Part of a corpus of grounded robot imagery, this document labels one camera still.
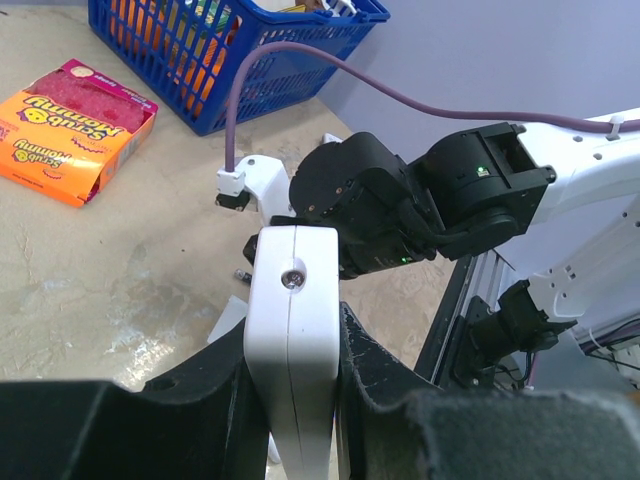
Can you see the black battery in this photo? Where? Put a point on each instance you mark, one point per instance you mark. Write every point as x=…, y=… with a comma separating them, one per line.
x=243, y=276

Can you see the orange pink sponge box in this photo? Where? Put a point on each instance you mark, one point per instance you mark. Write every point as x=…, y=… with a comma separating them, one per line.
x=68, y=133

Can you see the blue plastic basket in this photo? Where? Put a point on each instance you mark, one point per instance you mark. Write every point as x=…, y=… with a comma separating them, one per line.
x=188, y=52

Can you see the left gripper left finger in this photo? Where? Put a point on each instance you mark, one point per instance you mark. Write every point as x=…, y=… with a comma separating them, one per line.
x=200, y=420

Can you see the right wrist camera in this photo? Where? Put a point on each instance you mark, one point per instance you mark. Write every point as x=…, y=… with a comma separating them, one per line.
x=259, y=183

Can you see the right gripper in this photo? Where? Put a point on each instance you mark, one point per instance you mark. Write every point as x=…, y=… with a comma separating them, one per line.
x=369, y=242

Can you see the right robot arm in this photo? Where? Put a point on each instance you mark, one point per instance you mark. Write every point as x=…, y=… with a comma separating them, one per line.
x=470, y=193

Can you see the white long remote control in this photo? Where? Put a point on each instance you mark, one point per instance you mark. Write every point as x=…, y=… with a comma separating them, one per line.
x=292, y=342

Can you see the small white remote control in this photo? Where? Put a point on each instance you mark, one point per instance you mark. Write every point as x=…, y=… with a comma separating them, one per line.
x=330, y=138

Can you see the black table front rail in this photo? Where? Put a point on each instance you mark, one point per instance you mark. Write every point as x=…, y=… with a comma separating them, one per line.
x=432, y=359

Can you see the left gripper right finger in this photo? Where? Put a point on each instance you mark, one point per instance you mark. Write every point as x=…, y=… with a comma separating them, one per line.
x=393, y=424

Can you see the white battery cover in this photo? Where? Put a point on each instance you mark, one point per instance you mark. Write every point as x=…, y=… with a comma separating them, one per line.
x=233, y=313

